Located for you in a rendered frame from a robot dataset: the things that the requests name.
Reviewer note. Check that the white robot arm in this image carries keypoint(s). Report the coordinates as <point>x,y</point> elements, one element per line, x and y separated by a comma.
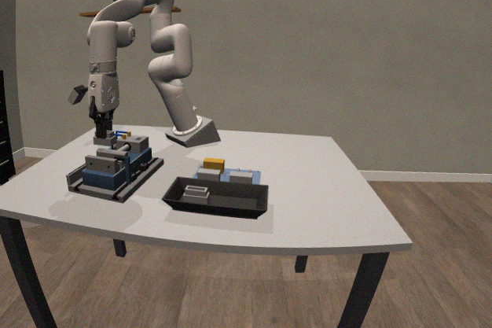
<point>104,37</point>

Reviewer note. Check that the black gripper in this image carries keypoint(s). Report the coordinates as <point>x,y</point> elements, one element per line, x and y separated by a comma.
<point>102,99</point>

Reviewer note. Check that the yellow rectangular block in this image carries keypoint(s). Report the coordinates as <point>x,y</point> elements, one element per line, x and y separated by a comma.
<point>216,164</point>

